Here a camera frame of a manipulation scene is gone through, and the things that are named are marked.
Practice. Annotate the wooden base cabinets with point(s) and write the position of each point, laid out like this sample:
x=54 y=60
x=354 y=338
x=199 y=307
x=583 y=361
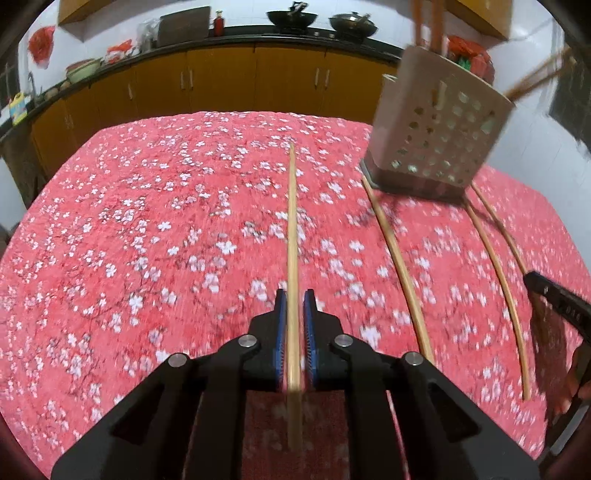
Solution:
x=221 y=78

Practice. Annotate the red hanging plastic bag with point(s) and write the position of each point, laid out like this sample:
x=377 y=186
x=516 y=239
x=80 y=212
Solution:
x=41 y=41

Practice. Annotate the large window with bars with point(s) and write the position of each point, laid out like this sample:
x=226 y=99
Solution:
x=572 y=101

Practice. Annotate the black wok with lid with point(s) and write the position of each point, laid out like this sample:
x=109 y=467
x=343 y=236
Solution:
x=353 y=23

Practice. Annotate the red floral tablecloth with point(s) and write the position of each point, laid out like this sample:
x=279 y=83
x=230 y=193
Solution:
x=138 y=230

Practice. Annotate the green basin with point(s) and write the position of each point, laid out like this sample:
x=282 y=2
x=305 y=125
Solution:
x=83 y=69

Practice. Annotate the metal faucet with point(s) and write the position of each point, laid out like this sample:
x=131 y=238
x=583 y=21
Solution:
x=31 y=83

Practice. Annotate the red bottle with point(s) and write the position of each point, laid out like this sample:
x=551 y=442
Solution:
x=218 y=23

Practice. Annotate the beige perforated utensil holder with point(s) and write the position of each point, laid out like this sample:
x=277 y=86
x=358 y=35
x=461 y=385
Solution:
x=438 y=129

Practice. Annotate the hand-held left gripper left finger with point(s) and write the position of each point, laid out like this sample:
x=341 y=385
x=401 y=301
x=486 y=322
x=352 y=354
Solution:
x=280 y=332

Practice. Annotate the dark cutting board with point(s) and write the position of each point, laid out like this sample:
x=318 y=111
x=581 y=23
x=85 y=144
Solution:
x=182 y=25

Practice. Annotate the black kitchen countertop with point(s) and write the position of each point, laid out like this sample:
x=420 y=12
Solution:
x=207 y=40

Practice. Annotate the clear plastic bag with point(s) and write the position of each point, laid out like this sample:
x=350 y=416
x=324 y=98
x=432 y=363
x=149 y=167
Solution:
x=147 y=32

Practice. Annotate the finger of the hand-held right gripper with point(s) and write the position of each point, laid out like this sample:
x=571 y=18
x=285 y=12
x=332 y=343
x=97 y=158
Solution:
x=558 y=302

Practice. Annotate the yellow detergent bottle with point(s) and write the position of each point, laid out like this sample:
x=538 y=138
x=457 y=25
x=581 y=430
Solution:
x=18 y=108

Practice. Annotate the red and white bag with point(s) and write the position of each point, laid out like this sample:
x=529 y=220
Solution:
x=119 y=50

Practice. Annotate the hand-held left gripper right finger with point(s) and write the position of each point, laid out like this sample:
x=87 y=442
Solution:
x=308 y=337

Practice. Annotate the black gas stove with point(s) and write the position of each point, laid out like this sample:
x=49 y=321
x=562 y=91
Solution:
x=323 y=33

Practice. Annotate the wooden chopstick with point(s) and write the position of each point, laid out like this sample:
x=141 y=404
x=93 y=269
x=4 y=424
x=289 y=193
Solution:
x=501 y=221
x=496 y=272
x=538 y=74
x=436 y=21
x=418 y=18
x=292 y=207
x=545 y=83
x=397 y=258

